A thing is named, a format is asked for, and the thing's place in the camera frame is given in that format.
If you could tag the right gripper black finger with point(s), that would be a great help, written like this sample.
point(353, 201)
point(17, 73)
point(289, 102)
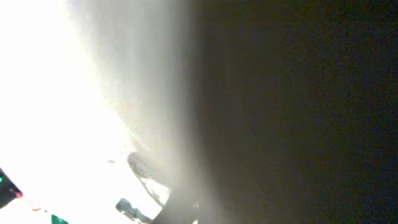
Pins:
point(182, 207)

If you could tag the khaki green shorts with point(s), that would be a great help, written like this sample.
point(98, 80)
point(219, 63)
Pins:
point(271, 111)

